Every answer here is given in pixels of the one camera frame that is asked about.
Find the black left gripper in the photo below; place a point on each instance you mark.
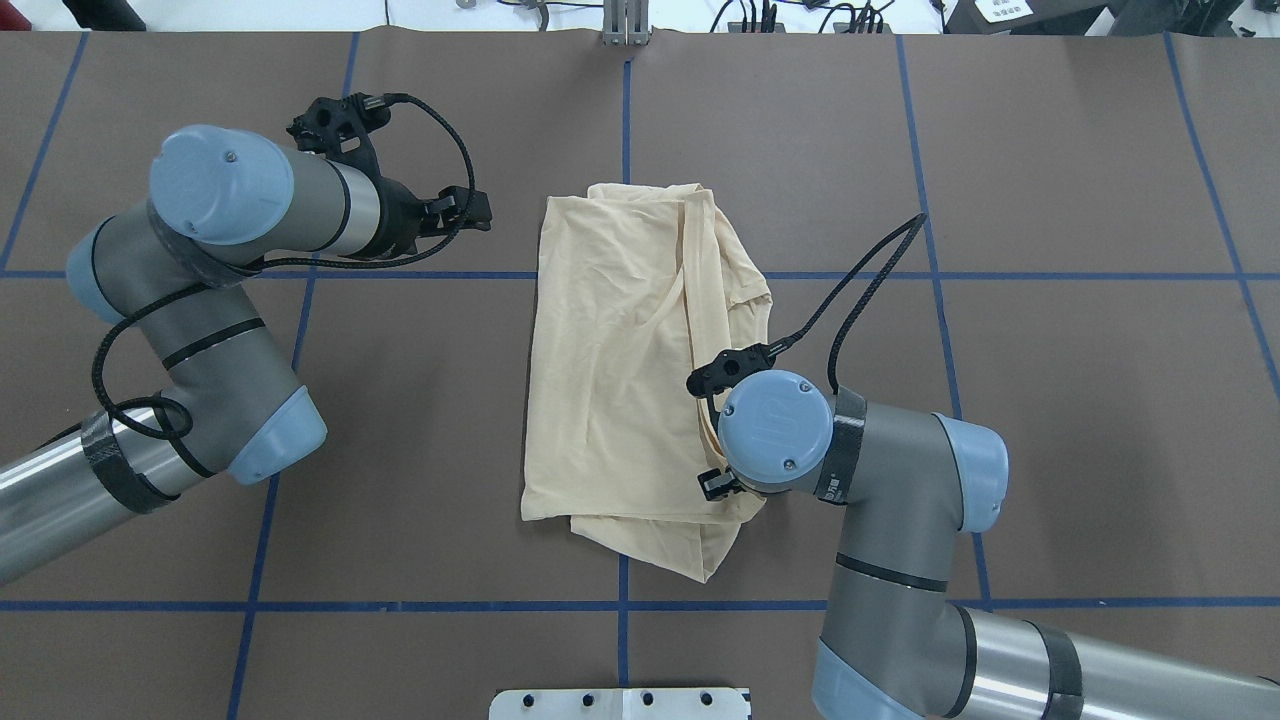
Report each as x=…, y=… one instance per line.
x=399, y=217

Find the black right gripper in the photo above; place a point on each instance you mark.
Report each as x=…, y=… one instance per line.
x=715, y=484

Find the beige long-sleeve printed shirt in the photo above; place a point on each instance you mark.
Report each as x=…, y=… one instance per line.
x=637, y=286

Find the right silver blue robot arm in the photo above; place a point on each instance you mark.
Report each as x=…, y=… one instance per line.
x=892, y=646

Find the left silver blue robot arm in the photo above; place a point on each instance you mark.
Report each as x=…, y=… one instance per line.
x=188, y=381

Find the aluminium frame post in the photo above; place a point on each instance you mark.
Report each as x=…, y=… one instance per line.
x=626, y=23

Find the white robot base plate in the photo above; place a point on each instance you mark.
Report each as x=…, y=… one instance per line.
x=623, y=703

